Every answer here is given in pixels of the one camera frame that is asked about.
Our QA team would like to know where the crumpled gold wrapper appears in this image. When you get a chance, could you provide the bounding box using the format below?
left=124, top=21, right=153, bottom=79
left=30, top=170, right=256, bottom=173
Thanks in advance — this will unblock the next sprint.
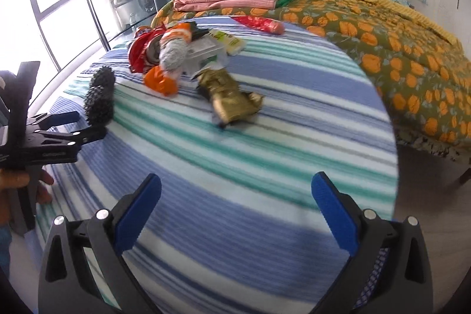
left=196, top=68, right=265, bottom=126

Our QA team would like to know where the pale yellow green snack packet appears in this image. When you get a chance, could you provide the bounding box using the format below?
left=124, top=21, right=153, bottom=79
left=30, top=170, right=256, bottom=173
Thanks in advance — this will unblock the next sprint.
left=210, top=29, right=245, bottom=55

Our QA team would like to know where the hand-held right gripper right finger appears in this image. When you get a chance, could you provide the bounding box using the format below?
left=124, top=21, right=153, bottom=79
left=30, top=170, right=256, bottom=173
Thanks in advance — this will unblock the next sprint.
left=311, top=172, right=435, bottom=314

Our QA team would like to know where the black plastic wrapper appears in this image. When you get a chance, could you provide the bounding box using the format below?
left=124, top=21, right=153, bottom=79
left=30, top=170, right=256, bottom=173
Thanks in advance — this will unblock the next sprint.
left=189, top=21, right=210, bottom=40

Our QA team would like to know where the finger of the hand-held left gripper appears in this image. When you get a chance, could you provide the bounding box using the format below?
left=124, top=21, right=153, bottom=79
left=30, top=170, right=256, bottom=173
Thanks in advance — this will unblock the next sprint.
left=33, top=126, right=108, bottom=153
left=26, top=110, right=80, bottom=131

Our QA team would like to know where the clear plastic box green label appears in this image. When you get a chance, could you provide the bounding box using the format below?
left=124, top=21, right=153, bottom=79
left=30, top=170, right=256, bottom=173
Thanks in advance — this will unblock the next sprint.
left=184, top=29, right=229, bottom=77

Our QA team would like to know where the pumpkin print quilt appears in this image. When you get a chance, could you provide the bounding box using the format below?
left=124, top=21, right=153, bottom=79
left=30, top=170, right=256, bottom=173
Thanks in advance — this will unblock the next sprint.
left=151, top=0, right=471, bottom=164

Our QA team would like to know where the crushed orange can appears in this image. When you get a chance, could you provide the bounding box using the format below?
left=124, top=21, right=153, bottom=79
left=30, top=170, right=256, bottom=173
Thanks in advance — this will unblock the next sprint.
left=159, top=23, right=194, bottom=70

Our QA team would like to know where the blue green striped blanket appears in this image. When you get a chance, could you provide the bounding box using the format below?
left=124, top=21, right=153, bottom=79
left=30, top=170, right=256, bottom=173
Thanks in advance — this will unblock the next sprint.
left=35, top=16, right=400, bottom=314

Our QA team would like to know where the person's left hand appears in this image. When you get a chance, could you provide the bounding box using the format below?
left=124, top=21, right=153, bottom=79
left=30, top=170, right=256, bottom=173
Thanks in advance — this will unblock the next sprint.
left=0, top=169, right=55, bottom=226

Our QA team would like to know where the red sausage packet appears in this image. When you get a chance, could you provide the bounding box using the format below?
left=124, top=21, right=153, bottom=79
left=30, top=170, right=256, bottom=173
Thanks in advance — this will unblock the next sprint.
left=235, top=15, right=285, bottom=35

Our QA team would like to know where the orange plastic wrapper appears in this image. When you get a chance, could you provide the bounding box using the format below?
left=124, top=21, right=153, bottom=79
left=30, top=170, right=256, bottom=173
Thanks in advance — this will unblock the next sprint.
left=143, top=66, right=179, bottom=96

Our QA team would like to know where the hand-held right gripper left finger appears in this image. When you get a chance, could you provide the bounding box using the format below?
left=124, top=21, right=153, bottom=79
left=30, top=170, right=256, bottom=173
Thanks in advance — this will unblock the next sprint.
left=38, top=173, right=162, bottom=314

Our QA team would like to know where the crumpled red wrapper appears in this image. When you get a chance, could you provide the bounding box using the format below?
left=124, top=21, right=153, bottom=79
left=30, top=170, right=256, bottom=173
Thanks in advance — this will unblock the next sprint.
left=127, top=26, right=166, bottom=74

